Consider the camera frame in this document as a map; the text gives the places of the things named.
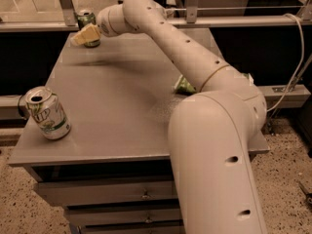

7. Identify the white 7UP soda can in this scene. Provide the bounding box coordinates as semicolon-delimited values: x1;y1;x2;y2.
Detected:
25;86;71;140

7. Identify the grey drawer cabinet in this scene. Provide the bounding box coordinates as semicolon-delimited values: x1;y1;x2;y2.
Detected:
8;27;270;234

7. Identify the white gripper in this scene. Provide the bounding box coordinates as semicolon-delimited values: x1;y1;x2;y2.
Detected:
70;5;124;46

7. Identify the middle grey drawer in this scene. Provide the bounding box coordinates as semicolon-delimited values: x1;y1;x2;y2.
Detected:
64;204;181;226

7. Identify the top grey drawer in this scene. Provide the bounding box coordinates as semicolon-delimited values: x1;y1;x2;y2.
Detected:
34;176;177;207

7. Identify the bottom grey drawer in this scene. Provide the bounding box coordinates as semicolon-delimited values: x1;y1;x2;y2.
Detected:
81;221;186;234

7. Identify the grey drawer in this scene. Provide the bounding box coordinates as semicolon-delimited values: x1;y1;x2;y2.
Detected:
34;176;177;207
81;221;186;234
64;204;181;226

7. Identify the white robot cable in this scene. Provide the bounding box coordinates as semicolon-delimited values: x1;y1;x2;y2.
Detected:
265;13;306;113

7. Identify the green chip bag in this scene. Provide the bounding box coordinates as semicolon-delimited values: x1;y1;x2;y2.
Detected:
174;73;255;97

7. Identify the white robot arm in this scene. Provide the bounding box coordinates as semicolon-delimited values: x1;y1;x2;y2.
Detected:
71;0;267;234

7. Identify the metal railing beam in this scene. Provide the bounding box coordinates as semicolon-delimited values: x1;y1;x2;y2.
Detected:
0;15;312;33

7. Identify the dark green soda can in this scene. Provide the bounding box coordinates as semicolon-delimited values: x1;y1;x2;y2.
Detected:
76;9;100;48

